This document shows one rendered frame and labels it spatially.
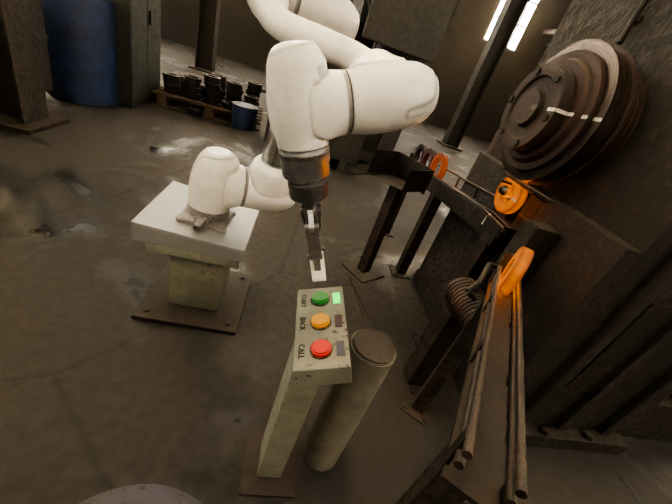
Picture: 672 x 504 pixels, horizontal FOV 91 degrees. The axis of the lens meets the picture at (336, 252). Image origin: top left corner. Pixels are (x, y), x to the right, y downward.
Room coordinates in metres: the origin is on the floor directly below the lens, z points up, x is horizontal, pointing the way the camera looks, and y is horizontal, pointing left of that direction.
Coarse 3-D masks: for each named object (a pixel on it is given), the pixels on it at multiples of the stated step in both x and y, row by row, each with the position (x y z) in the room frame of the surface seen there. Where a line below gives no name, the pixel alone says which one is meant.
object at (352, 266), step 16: (384, 160) 1.86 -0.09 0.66; (400, 160) 1.92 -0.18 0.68; (384, 176) 1.82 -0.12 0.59; (400, 176) 1.89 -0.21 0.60; (416, 176) 1.66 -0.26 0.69; (400, 192) 1.75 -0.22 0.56; (384, 208) 1.74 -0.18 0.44; (384, 224) 1.73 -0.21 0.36; (368, 240) 1.76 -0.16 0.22; (368, 256) 1.73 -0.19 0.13; (352, 272) 1.69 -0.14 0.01; (368, 272) 1.75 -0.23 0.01
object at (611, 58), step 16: (576, 48) 1.40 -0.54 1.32; (592, 48) 1.33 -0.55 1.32; (608, 48) 1.27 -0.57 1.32; (544, 64) 1.53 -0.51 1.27; (608, 64) 1.23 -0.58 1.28; (624, 64) 1.23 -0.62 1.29; (608, 80) 1.19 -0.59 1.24; (624, 80) 1.19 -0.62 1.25; (608, 96) 1.16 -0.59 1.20; (624, 96) 1.17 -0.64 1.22; (608, 112) 1.13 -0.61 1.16; (592, 128) 1.14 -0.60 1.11; (608, 128) 1.15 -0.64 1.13; (576, 144) 1.16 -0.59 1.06; (592, 144) 1.15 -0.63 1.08; (560, 160) 1.18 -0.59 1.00; (576, 160) 1.16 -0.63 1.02; (528, 176) 1.27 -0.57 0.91; (544, 176) 1.20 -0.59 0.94; (560, 176) 1.22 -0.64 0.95
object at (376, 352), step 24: (360, 336) 0.62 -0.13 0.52; (384, 336) 0.65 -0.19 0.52; (360, 360) 0.56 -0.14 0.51; (384, 360) 0.57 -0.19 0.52; (336, 384) 0.58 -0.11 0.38; (360, 384) 0.55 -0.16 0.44; (336, 408) 0.56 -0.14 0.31; (360, 408) 0.56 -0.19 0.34; (312, 432) 0.58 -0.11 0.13; (336, 432) 0.55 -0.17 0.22; (312, 456) 0.56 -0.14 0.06; (336, 456) 0.56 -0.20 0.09
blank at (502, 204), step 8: (504, 184) 1.40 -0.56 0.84; (512, 184) 1.36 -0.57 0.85; (496, 192) 1.42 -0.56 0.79; (520, 192) 1.30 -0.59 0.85; (496, 200) 1.40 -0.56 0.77; (504, 200) 1.37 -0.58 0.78; (512, 200) 1.31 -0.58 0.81; (520, 200) 1.29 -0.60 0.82; (496, 208) 1.37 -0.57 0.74; (504, 208) 1.33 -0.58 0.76; (512, 208) 1.29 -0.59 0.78
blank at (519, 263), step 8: (520, 248) 0.93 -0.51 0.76; (528, 248) 0.91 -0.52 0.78; (520, 256) 0.86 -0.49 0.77; (528, 256) 0.87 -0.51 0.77; (512, 264) 0.93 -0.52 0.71; (520, 264) 0.84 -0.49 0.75; (528, 264) 0.84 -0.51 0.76; (504, 272) 0.92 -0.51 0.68; (512, 272) 0.83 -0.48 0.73; (520, 272) 0.83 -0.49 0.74; (504, 280) 0.84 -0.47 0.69; (512, 280) 0.83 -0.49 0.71; (504, 288) 0.83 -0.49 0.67; (512, 288) 0.82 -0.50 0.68
